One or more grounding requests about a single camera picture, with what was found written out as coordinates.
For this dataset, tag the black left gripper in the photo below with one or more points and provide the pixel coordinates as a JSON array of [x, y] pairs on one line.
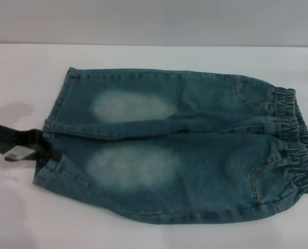
[[11, 137]]

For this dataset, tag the blue denim shorts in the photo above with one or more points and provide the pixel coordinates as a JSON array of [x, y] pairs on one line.
[[156, 181]]

